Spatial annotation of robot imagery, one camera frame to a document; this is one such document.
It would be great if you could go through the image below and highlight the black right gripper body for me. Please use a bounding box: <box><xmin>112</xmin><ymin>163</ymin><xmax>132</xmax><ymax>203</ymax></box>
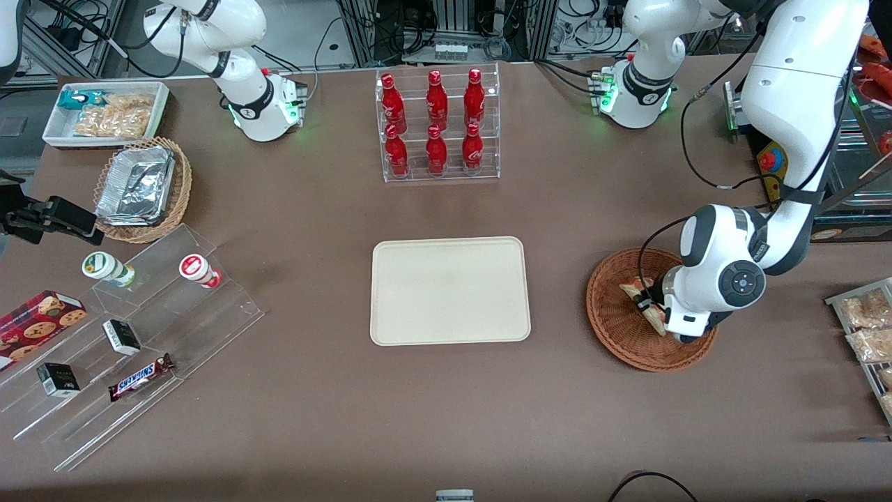
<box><xmin>0</xmin><ymin>171</ymin><xmax>49</xmax><ymax>245</ymax></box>

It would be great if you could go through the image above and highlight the triangle sandwich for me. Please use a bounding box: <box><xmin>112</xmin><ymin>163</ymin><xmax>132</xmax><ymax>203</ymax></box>
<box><xmin>620</xmin><ymin>277</ymin><xmax>668</xmax><ymax>337</ymax></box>

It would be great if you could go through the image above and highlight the brown round wicker basket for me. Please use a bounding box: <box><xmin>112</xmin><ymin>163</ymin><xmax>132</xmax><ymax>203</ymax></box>
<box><xmin>586</xmin><ymin>247</ymin><xmax>719</xmax><ymax>372</ymax></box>

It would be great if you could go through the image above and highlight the silver foil tray stack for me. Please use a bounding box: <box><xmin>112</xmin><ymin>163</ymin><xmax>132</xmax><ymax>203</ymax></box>
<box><xmin>95</xmin><ymin>144</ymin><xmax>177</xmax><ymax>227</ymax></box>

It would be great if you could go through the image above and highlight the light wicker basket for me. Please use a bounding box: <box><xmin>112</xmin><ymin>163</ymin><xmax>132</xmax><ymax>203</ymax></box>
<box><xmin>92</xmin><ymin>136</ymin><xmax>193</xmax><ymax>244</ymax></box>

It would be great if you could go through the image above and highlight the grey metal rack tray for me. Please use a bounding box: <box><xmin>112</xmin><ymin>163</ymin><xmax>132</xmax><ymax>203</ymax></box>
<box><xmin>825</xmin><ymin>277</ymin><xmax>892</xmax><ymax>427</ymax></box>

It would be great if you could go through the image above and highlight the beige rectangular tray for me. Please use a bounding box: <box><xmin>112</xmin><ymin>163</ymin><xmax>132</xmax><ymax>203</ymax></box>
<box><xmin>370</xmin><ymin>236</ymin><xmax>532</xmax><ymax>347</ymax></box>

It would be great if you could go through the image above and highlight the green lid drink cup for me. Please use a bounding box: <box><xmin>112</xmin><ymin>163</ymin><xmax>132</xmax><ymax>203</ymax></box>
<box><xmin>82</xmin><ymin>251</ymin><xmax>137</xmax><ymax>289</ymax></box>

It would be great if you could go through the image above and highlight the white rectangular plastic bin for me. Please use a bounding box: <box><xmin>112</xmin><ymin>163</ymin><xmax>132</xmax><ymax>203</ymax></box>
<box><xmin>42</xmin><ymin>81</ymin><xmax>171</xmax><ymax>150</ymax></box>

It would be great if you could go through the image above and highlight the clear bag of chips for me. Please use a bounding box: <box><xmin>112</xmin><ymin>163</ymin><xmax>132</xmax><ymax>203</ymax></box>
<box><xmin>98</xmin><ymin>93</ymin><xmax>155</xmax><ymax>116</ymax></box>
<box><xmin>72</xmin><ymin>105</ymin><xmax>151</xmax><ymax>139</ymax></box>

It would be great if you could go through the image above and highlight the red cookie box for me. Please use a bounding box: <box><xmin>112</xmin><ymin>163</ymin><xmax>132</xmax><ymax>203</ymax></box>
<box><xmin>0</xmin><ymin>290</ymin><xmax>89</xmax><ymax>371</ymax></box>

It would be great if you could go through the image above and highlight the teal snack packet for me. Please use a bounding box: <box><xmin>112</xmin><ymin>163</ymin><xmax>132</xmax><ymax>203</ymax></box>
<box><xmin>57</xmin><ymin>89</ymin><xmax>107</xmax><ymax>112</ymax></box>

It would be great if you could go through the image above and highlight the small black box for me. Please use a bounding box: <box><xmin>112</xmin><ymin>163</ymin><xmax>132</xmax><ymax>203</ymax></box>
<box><xmin>36</xmin><ymin>362</ymin><xmax>82</xmax><ymax>399</ymax></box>
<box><xmin>102</xmin><ymin>319</ymin><xmax>142</xmax><ymax>357</ymax></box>

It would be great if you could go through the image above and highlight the red lid drink cup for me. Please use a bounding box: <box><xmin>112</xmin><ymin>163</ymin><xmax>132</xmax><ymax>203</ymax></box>
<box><xmin>178</xmin><ymin>253</ymin><xmax>224</xmax><ymax>290</ymax></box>

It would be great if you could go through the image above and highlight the yellow emergency stop button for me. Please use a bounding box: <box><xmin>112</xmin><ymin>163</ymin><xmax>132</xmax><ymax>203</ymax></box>
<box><xmin>757</xmin><ymin>141</ymin><xmax>790</xmax><ymax>205</ymax></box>

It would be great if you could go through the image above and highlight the snickers chocolate bar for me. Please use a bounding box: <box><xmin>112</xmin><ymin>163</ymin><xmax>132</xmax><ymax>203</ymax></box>
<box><xmin>107</xmin><ymin>353</ymin><xmax>176</xmax><ymax>402</ymax></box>

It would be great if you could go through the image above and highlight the clear acrylic step display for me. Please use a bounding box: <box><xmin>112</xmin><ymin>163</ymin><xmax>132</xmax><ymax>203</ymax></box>
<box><xmin>0</xmin><ymin>223</ymin><xmax>266</xmax><ymax>473</ymax></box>

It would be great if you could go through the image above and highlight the black equipment box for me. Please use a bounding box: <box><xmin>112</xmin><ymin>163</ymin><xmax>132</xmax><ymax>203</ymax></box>
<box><xmin>723</xmin><ymin>80</ymin><xmax>892</xmax><ymax>245</ymax></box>

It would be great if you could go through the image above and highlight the red cola bottle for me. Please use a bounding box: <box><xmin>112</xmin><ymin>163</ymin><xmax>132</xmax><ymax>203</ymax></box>
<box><xmin>461</xmin><ymin>123</ymin><xmax>484</xmax><ymax>174</ymax></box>
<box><xmin>380</xmin><ymin>73</ymin><xmax>408</xmax><ymax>127</ymax></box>
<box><xmin>425</xmin><ymin>124</ymin><xmax>449</xmax><ymax>176</ymax></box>
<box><xmin>384</xmin><ymin>124</ymin><xmax>410</xmax><ymax>177</ymax></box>
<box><xmin>463</xmin><ymin>68</ymin><xmax>486</xmax><ymax>126</ymax></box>
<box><xmin>426</xmin><ymin>70</ymin><xmax>449</xmax><ymax>126</ymax></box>

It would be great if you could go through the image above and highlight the clear acrylic bottle rack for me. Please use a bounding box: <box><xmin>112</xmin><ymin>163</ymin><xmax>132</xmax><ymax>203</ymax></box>
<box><xmin>376</xmin><ymin>62</ymin><xmax>501</xmax><ymax>184</ymax></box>

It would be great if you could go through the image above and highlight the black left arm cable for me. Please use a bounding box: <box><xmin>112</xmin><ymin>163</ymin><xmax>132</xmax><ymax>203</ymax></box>
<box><xmin>637</xmin><ymin>28</ymin><xmax>859</xmax><ymax>309</ymax></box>

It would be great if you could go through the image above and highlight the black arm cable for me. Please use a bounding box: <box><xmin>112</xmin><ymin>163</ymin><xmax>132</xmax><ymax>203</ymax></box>
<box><xmin>40</xmin><ymin>0</ymin><xmax>186</xmax><ymax>79</ymax></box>
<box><xmin>637</xmin><ymin>28</ymin><xmax>859</xmax><ymax>309</ymax></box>

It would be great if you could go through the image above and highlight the black table cable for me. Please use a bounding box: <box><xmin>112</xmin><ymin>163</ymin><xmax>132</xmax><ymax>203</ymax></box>
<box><xmin>606</xmin><ymin>471</ymin><xmax>700</xmax><ymax>502</ymax></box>

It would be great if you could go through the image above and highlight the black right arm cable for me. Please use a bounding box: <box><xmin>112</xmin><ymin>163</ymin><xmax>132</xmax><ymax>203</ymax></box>
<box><xmin>40</xmin><ymin>0</ymin><xmax>186</xmax><ymax>79</ymax></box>

